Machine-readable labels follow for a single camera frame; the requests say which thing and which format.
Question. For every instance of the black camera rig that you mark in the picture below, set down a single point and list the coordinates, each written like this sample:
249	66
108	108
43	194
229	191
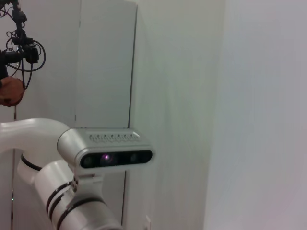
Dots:
21	51

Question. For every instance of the white cabinet door panel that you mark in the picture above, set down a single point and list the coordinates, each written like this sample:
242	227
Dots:
105	67

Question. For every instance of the brown round object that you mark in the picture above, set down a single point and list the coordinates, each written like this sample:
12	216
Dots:
10	91

